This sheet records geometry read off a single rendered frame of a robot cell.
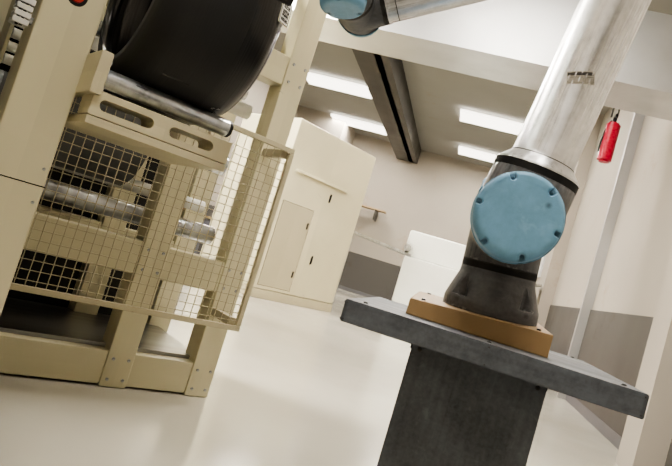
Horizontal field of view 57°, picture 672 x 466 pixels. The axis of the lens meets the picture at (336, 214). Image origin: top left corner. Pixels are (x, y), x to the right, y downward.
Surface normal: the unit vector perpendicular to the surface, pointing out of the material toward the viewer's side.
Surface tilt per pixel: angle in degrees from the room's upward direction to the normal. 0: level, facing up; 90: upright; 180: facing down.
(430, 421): 90
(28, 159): 90
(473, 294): 74
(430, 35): 90
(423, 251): 90
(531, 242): 98
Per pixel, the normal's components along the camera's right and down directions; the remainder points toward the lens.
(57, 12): 0.59, 0.12
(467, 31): -0.18, -0.12
